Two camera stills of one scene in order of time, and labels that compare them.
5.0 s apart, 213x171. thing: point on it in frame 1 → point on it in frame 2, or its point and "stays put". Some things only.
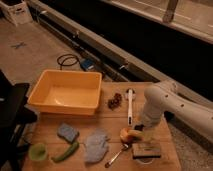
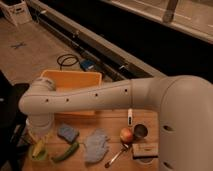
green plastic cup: x=38 y=151 stays put
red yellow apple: x=125 y=137 stays put
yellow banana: x=135 y=132 → x=38 y=147
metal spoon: x=125 y=146 stays put
